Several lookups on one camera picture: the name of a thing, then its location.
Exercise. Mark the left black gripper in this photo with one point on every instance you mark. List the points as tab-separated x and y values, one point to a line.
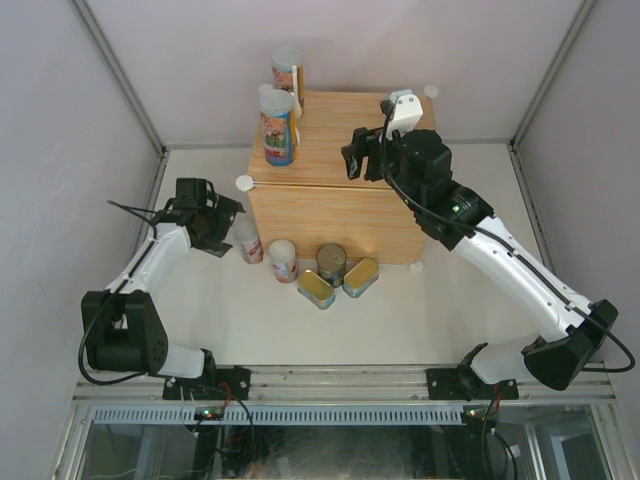
225	212

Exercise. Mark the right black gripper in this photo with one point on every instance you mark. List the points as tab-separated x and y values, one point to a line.
372	172

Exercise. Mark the white lid can red label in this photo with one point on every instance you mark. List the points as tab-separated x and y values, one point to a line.
246	236

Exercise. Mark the wooden cube shelf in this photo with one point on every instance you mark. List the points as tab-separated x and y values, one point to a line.
311	202

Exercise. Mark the white lid can colourful label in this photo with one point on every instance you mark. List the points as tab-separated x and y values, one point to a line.
280	139

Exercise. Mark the tall can with spoon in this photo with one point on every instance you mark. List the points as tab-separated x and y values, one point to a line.
288	71

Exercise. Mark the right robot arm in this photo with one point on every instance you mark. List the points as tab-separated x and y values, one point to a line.
570	327

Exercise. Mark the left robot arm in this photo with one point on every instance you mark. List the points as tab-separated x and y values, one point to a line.
123	330

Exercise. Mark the dark round tin can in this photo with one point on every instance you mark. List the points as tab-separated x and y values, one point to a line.
331	262

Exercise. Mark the left rectangular gold tin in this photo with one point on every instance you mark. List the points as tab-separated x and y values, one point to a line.
316	289

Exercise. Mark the rectangular gold tin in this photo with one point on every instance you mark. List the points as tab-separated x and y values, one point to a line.
360	277
316	289

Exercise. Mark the right rectangular gold tin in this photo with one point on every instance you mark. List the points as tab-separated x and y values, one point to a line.
360	277

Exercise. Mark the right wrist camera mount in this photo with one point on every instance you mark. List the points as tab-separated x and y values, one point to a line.
402	110

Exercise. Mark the left black base bracket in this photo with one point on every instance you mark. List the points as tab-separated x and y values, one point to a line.
235	379

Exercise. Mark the black base bracket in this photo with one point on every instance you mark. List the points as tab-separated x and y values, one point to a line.
448	383
235	379

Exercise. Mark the aluminium mounting rail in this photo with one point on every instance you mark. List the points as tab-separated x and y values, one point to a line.
333	385

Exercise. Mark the slotted cable duct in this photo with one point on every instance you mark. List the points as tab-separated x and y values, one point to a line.
345	415

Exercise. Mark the right black base bracket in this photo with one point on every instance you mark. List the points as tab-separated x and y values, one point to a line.
448	383

